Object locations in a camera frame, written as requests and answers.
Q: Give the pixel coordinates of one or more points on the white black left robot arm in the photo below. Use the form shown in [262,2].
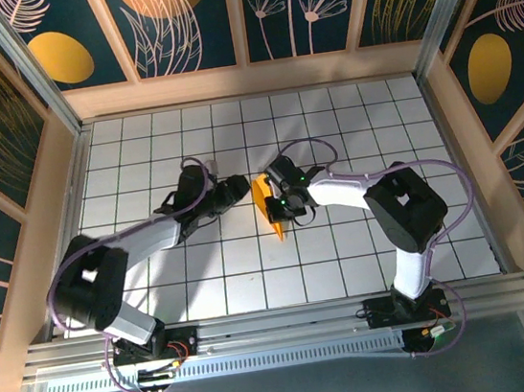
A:
[89,281]

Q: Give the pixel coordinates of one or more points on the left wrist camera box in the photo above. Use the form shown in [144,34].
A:
[212,165]

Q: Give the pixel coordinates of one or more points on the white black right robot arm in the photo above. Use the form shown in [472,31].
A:
[403,206]

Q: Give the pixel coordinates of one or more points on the aluminium corner post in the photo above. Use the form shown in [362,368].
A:
[449,12]
[30,67]

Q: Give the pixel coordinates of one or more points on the aluminium side rail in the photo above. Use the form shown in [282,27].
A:
[69,231]
[448,133]

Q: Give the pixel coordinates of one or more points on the aluminium frame rail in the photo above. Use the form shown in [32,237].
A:
[284,328]

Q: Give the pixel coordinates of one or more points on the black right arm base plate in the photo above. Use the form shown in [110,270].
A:
[379,313]

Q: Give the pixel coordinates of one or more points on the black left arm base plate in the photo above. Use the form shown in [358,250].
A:
[184,341]

